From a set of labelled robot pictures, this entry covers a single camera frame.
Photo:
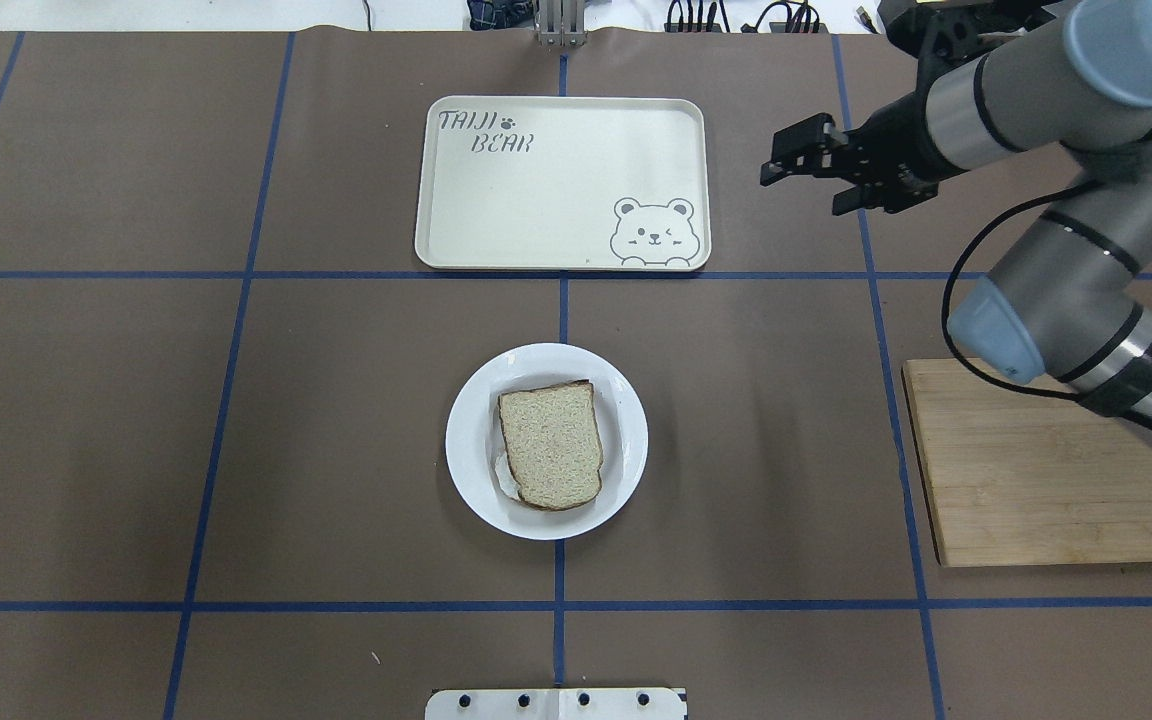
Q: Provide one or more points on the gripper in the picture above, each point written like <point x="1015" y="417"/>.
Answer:
<point x="898" y="146"/>

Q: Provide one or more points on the white bread slice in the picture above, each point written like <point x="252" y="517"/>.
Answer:
<point x="553" y="444"/>

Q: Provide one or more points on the white round plate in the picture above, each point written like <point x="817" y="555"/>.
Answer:
<point x="473" y="438"/>

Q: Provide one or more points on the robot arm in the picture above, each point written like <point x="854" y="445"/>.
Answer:
<point x="995" y="79"/>

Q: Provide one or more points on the cream rectangular tray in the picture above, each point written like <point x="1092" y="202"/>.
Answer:
<point x="583" y="184"/>

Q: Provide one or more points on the wooden cutting board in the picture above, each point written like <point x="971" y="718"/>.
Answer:
<point x="1015" y="480"/>

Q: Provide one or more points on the aluminium frame post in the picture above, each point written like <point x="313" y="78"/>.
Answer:
<point x="560" y="23"/>

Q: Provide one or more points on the white camera pillar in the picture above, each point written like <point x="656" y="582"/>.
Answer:
<point x="559" y="703"/>

